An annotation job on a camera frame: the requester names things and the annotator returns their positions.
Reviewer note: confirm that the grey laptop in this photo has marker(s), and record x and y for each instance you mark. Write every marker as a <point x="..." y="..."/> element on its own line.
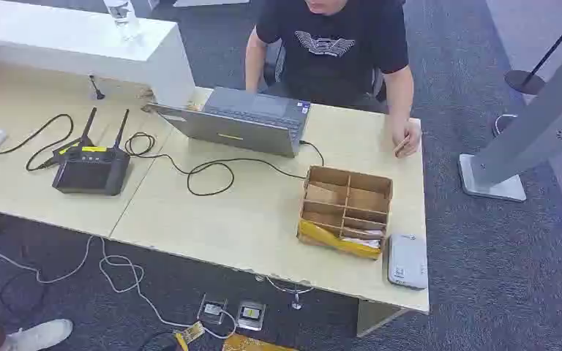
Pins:
<point x="242" y="128"/>

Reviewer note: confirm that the yellow packet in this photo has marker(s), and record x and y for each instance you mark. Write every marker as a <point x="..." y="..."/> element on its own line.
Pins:
<point x="322" y="237"/>

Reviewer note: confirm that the yellow flat sheet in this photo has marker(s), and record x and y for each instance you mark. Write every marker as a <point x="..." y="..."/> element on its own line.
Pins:
<point x="252" y="344"/>

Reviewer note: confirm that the white shoe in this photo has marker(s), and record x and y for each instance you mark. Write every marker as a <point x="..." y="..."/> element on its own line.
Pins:
<point x="38" y="335"/>

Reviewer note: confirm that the small yellow circuit board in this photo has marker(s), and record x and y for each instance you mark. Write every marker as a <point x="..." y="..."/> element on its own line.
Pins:
<point x="190" y="333"/>

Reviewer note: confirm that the grey stand with base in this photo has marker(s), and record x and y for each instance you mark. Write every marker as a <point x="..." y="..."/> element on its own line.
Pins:
<point x="528" y="145"/>

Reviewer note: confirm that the small tan card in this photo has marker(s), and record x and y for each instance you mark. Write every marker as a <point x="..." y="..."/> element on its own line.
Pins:
<point x="401" y="146"/>

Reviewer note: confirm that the white raised counter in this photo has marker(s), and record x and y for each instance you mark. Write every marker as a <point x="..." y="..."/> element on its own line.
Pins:
<point x="82" y="43"/>

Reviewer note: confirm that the black stanchion post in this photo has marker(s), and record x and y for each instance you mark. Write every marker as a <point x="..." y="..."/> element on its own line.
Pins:
<point x="526" y="81"/>

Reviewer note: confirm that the black controller with antennas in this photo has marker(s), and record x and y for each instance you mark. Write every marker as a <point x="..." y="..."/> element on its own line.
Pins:
<point x="92" y="174"/>

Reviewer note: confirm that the grey office chair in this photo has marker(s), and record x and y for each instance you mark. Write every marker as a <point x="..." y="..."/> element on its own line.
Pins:
<point x="275" y="63"/>

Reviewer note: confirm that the clear water bottle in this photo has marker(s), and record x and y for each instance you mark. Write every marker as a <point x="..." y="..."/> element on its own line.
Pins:
<point x="123" y="19"/>

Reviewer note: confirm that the pale desk leg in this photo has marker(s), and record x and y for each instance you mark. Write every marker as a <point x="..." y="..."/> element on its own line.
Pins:
<point x="375" y="317"/>

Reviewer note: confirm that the pale grey box device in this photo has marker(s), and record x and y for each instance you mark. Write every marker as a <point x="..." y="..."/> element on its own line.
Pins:
<point x="407" y="261"/>

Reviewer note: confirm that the wooden divided card box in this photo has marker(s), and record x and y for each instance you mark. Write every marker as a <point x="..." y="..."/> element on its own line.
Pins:
<point x="346" y="201"/>

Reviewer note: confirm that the person's left hand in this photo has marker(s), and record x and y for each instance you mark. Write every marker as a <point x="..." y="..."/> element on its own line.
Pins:
<point x="409" y="135"/>

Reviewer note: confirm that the person in black shirt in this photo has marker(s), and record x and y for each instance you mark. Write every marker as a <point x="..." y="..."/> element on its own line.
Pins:
<point x="329" y="63"/>

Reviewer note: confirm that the clear floor socket box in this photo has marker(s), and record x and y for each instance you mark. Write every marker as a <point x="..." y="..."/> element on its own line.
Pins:
<point x="251" y="315"/>
<point x="212" y="308"/>

